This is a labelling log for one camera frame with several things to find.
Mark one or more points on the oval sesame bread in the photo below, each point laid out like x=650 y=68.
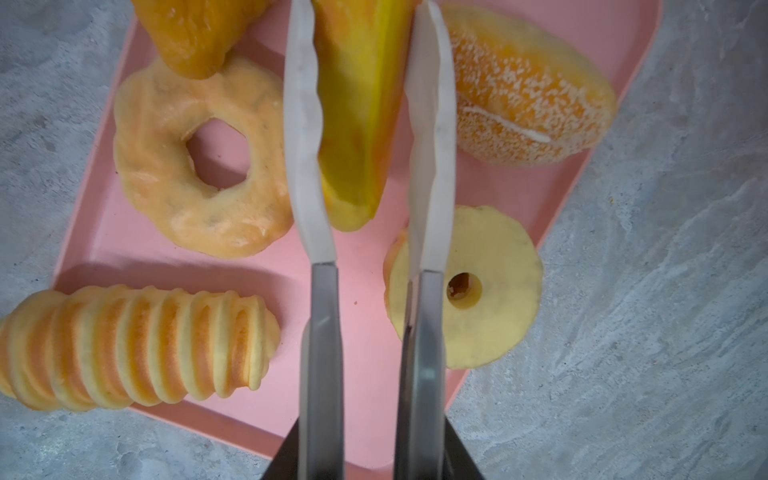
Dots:
x=524 y=96

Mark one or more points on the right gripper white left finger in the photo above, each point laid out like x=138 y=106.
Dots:
x=321 y=417

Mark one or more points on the dark orange oval bread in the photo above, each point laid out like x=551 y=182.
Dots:
x=193 y=37

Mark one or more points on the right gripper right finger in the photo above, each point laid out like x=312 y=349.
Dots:
x=431 y=94

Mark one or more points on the cut yellow bread roll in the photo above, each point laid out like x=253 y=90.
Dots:
x=492 y=287

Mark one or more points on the ridged yellow bread loaf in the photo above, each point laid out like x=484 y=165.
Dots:
x=112 y=347

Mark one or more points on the pink plastic tray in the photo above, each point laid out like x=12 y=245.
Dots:
x=110 y=243

